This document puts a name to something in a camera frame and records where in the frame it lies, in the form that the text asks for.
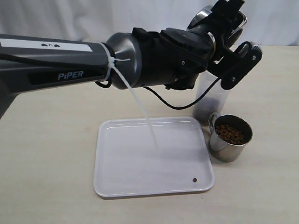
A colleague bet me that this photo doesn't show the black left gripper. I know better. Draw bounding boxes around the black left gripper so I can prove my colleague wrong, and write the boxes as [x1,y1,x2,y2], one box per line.
[133,0,263,90]

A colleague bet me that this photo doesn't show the steel mug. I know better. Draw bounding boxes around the steel mug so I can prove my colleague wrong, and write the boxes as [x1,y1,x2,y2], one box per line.
[208,112,253,162]
[186,5,247,48]

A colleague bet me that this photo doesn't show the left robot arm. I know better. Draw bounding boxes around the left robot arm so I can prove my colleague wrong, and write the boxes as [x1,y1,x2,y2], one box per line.
[0,0,263,114]

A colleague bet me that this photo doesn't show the translucent plastic pitcher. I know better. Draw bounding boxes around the translucent plastic pitcher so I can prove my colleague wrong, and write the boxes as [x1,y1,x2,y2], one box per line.
[192,71,230,126]

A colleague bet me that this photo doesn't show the white zip tie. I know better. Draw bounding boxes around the white zip tie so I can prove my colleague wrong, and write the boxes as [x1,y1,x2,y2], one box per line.
[100,42,159,150]

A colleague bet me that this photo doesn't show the brown pellets in right mug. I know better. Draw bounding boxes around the brown pellets in right mug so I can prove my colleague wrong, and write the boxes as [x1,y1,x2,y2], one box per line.
[215,124,246,145]

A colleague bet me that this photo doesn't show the white backdrop curtain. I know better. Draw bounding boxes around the white backdrop curtain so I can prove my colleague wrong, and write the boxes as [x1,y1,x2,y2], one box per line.
[0,0,299,45]

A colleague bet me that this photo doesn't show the white plastic tray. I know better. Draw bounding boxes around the white plastic tray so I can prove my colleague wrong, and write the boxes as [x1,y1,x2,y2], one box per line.
[93,117,215,198]

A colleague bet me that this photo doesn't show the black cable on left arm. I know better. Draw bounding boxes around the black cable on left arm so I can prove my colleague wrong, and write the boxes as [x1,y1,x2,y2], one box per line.
[94,77,221,110]

